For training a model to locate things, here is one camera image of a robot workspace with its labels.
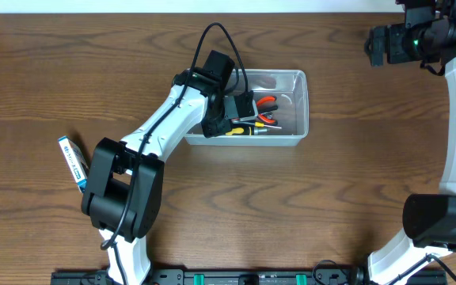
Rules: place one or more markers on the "white blue cardboard box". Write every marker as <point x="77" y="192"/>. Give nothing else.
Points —
<point x="75" y="161"/>

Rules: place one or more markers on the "slim black yellow screwdriver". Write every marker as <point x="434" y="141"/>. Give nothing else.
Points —
<point x="255" y="124"/>

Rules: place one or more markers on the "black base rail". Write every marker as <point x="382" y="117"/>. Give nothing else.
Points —
<point x="327" y="276"/>

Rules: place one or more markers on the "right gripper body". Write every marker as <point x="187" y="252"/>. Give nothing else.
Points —
<point x="401" y="45"/>

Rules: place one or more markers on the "clear plastic container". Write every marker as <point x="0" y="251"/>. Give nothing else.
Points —
<point x="290" y="89"/>

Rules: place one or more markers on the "red handled pliers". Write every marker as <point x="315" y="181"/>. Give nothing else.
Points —
<point x="265" y="107"/>

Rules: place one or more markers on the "stubby yellow black screwdriver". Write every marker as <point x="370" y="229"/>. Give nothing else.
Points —
<point x="247" y="130"/>

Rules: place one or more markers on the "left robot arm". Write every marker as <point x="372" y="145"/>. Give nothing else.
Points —
<point x="124" y="186"/>

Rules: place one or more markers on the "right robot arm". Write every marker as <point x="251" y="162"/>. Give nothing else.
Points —
<point x="427" y="36"/>

